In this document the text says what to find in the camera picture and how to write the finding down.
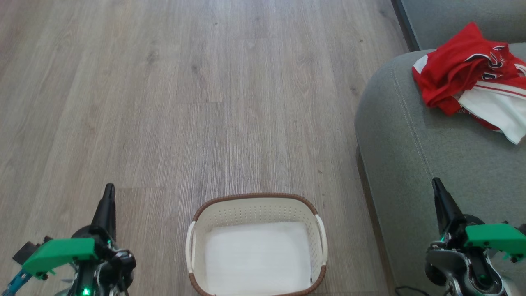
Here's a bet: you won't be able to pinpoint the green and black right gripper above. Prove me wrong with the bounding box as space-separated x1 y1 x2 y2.
431 177 526 263

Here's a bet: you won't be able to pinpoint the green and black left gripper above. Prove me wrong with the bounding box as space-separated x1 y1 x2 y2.
22 183 120 281

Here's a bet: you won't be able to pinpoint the red and white striped shorts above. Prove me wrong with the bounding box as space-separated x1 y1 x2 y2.
454 77 526 145

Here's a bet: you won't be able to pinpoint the red jersey with lettering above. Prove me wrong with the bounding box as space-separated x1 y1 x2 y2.
412 22 526 131

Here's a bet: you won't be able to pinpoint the white basket with brown rim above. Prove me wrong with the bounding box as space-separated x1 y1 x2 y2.
185 192 328 296

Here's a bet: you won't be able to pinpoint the grey fabric sofa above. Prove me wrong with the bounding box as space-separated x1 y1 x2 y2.
354 0 526 296

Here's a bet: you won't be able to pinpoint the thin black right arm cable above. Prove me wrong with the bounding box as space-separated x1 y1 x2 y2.
394 286 430 296

